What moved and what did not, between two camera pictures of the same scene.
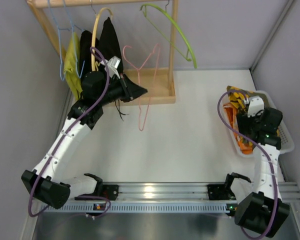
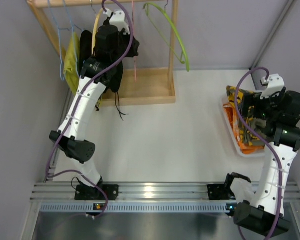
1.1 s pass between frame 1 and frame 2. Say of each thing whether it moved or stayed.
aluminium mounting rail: stayed
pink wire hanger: moved
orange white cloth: stayed
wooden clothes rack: stayed
